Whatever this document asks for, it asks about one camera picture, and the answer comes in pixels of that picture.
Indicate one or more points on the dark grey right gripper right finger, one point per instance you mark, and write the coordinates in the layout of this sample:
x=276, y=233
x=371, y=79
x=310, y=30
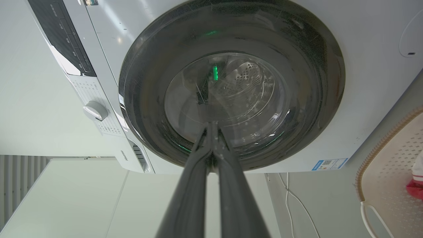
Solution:
x=239, y=205

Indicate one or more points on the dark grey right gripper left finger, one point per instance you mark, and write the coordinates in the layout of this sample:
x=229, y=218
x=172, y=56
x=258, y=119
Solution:
x=185, y=201

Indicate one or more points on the beige perforated laundry basket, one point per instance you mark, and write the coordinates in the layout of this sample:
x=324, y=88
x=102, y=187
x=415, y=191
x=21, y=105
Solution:
x=393, y=178

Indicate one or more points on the blue energy label sticker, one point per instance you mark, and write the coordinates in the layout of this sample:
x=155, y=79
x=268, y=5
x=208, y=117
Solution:
x=329, y=164

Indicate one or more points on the round dark washing machine door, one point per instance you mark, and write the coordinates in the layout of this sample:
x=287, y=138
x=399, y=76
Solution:
x=231, y=82

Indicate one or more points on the silver washing machine dial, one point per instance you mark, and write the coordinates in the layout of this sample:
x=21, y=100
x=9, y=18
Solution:
x=95, y=110

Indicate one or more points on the red and white clothing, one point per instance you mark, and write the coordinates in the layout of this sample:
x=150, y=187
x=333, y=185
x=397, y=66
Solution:
x=415, y=181

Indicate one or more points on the white front-load washing machine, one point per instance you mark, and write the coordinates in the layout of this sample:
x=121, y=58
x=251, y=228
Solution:
x=363, y=66

